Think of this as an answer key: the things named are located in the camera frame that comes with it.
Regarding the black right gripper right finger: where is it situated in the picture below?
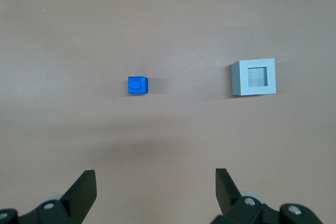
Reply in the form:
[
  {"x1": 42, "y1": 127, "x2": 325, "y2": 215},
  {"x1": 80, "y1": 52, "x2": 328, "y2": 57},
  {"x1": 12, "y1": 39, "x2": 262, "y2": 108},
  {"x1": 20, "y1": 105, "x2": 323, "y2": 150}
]
[{"x1": 209, "y1": 168, "x2": 283, "y2": 224}]

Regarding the blue cube part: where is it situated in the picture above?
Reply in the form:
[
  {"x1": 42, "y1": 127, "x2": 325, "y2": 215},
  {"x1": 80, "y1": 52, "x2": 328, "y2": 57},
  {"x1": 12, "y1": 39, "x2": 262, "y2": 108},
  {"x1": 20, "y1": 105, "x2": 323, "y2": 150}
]
[{"x1": 128, "y1": 76, "x2": 150, "y2": 95}]

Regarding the gray hollow cube base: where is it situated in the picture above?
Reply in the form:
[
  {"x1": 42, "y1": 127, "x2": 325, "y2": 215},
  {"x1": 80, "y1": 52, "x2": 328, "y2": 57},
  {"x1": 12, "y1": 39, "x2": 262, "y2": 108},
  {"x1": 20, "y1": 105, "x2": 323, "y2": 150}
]
[{"x1": 230, "y1": 58, "x2": 277, "y2": 97}]

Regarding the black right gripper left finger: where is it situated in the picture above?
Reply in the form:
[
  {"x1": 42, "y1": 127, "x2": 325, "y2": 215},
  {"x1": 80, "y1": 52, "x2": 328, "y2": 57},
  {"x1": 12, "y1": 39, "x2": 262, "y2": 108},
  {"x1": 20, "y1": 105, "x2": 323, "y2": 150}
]
[{"x1": 18, "y1": 170, "x2": 98, "y2": 224}]

